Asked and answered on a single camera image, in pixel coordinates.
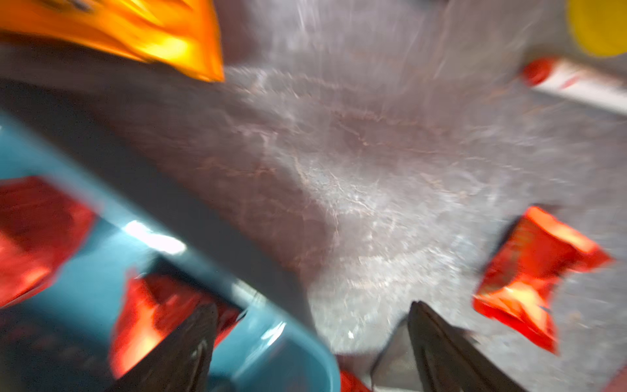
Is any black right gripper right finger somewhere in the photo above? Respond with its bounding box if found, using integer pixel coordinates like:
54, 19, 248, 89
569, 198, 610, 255
408, 302, 525, 392

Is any red white marker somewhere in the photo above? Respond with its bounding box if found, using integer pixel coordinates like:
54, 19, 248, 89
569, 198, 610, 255
520, 57, 626, 115

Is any yellow pen cup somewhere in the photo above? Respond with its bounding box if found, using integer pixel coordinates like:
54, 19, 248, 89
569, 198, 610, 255
567, 0, 626, 57

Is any orange tea bag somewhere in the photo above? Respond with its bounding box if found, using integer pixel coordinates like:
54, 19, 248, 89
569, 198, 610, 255
1, 1, 225, 83

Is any teal storage box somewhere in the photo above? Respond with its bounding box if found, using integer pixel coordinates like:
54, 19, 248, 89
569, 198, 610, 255
1, 110, 341, 391

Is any red tea bag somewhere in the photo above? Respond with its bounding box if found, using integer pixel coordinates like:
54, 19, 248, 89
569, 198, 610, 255
473, 206, 612, 354
341, 370, 372, 392
1, 176, 98, 308
109, 274, 242, 379

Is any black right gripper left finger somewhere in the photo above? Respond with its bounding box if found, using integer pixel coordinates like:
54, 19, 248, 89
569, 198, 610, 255
108, 305, 218, 392

